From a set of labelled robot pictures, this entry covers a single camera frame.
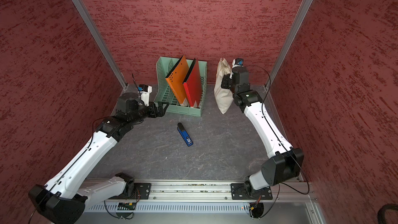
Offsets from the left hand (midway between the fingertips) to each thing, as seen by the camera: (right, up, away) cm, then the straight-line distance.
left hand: (160, 106), depth 74 cm
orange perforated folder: (+6, +16, +13) cm, 22 cm away
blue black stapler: (+10, -18, +17) cm, 27 cm away
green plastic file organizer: (-8, +7, +40) cm, 41 cm away
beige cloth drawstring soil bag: (+32, +5, +7) cm, 33 cm away
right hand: (+33, +15, +4) cm, 36 cm away
